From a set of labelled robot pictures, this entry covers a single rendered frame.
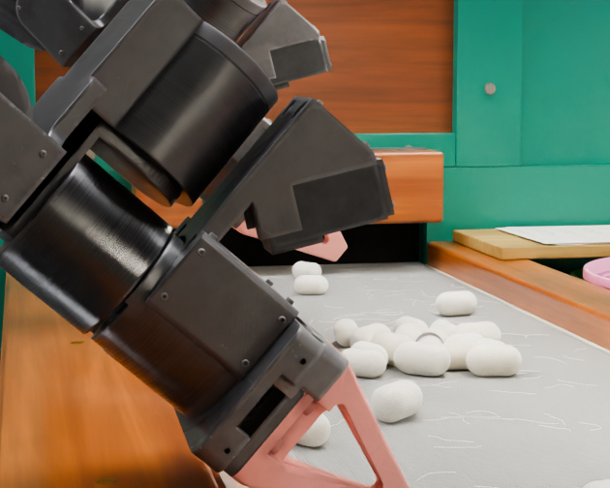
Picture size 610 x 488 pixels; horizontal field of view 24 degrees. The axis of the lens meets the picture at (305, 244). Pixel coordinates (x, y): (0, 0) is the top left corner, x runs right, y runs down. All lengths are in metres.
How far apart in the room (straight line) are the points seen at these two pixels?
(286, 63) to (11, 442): 0.38
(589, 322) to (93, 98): 0.58
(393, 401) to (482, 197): 0.69
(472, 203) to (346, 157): 0.89
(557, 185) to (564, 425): 0.70
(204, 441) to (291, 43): 0.46
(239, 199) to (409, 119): 0.89
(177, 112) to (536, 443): 0.30
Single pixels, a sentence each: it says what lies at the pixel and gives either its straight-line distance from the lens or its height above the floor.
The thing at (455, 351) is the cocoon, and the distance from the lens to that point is 0.94.
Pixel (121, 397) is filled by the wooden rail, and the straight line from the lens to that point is 0.76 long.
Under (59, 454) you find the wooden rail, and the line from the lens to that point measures 0.66.
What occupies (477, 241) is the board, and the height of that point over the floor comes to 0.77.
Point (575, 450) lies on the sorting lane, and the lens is 0.76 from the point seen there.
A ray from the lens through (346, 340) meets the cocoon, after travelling 1.01.
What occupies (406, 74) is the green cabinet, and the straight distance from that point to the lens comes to 1.45.
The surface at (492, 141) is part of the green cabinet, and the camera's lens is 1.46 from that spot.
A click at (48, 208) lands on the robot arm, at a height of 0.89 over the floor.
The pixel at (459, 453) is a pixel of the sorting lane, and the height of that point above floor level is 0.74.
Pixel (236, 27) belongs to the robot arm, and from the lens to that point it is 0.93.
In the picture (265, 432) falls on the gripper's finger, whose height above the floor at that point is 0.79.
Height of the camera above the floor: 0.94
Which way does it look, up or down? 7 degrees down
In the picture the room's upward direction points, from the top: straight up
